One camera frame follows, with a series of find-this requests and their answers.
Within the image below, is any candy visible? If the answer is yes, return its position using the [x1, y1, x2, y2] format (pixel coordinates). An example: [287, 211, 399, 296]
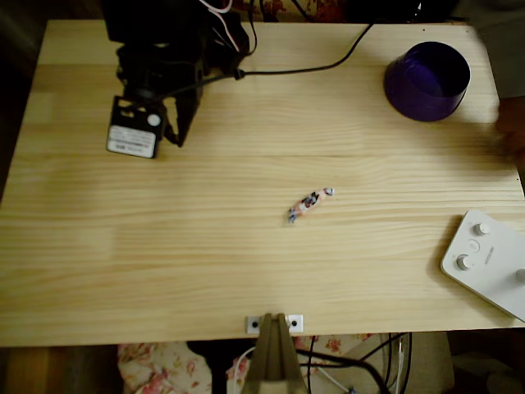
[286, 187, 336, 225]

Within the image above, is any purple bowl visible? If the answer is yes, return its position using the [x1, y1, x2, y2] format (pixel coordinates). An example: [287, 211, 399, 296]
[383, 40, 472, 123]

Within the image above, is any bare human hand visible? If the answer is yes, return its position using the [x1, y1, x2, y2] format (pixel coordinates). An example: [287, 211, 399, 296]
[494, 96, 525, 159]

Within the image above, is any floral cloth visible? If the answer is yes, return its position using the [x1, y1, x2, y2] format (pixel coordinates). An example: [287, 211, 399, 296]
[117, 332, 386, 394]
[245, 0, 313, 21]

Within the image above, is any beige cushion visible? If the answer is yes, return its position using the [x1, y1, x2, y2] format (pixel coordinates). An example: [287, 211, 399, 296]
[340, 332, 454, 394]

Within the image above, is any white lamp base with knobs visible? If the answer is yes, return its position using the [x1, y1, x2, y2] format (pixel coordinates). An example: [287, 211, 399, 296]
[440, 208, 525, 323]

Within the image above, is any black camera cable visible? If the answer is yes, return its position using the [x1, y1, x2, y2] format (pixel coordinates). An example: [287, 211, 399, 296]
[163, 22, 377, 99]

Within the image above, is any silver metal corner bracket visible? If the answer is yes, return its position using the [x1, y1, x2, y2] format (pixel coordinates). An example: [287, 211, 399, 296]
[245, 314, 304, 333]

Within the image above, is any white cable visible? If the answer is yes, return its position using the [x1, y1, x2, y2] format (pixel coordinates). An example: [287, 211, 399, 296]
[226, 346, 258, 394]
[317, 367, 349, 394]

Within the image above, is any thick black cable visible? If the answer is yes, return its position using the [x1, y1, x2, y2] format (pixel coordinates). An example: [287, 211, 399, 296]
[294, 347, 390, 394]

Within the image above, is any thin black cable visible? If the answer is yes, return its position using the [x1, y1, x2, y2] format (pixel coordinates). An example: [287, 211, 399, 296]
[383, 332, 413, 394]

